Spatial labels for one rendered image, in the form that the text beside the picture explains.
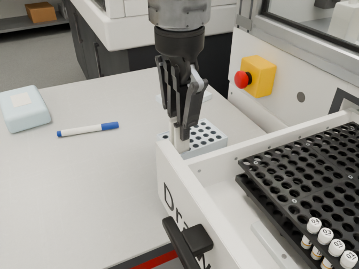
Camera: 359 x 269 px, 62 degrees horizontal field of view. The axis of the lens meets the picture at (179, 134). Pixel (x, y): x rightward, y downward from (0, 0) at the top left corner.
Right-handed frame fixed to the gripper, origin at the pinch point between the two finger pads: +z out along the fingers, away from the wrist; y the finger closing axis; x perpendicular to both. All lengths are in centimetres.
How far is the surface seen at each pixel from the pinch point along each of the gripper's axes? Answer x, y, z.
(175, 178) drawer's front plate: -10.2, 16.4, -7.9
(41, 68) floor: -1, -253, 84
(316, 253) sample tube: -1.2, 30.6, -4.3
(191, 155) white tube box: 1.9, 1.4, 4.9
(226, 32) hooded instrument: 51, -51, 3
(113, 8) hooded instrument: 9, -54, -10
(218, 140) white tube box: 8.6, 1.2, 3.9
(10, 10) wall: -6, -392, 62
